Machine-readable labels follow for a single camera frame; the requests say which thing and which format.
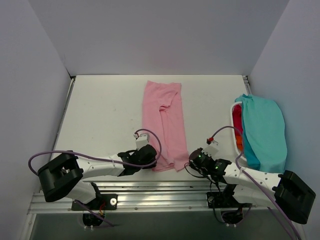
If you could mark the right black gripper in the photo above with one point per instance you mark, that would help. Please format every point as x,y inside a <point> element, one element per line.
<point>195,158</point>

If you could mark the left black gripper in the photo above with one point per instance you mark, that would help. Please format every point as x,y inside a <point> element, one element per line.
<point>152,155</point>

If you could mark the pink t shirt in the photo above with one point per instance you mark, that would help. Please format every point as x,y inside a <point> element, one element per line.
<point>162,113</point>

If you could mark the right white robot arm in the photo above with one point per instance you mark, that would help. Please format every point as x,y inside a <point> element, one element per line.
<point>245,186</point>

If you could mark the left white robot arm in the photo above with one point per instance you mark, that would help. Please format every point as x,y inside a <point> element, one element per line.
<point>63,176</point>

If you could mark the orange garment in basket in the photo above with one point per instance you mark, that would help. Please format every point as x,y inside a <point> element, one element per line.
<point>239,143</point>

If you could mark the white laundry basket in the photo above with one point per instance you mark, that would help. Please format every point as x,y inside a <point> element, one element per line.
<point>235,132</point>

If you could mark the red garment in basket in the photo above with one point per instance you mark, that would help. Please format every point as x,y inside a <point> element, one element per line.
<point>237,117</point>

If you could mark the teal t shirt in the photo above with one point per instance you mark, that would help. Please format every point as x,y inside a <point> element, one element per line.
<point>263,132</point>

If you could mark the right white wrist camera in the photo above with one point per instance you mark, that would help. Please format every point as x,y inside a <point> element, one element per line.
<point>212,147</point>

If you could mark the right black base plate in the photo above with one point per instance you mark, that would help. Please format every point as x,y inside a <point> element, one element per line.
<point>221,200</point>

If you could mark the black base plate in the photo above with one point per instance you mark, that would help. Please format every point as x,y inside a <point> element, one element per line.
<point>221,200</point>
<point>101,202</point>

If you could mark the aluminium mounting rail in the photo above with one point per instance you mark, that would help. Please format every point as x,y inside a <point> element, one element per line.
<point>153,196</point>

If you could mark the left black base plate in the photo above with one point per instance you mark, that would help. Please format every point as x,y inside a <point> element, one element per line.
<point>101,202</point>

